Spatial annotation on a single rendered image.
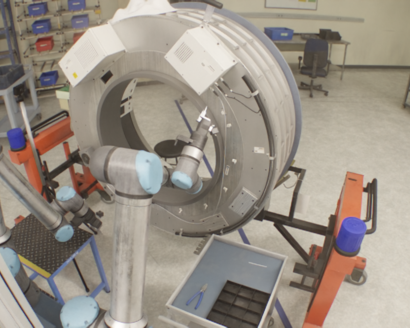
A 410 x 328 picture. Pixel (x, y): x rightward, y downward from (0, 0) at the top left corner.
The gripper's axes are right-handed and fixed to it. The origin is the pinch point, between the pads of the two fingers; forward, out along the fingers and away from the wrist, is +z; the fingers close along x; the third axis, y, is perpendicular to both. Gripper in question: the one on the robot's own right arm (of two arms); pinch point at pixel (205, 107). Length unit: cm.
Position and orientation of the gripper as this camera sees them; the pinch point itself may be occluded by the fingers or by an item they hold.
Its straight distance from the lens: 150.5
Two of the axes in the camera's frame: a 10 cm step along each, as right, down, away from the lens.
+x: 3.2, -1.7, -9.3
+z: 3.4, -9.0, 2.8
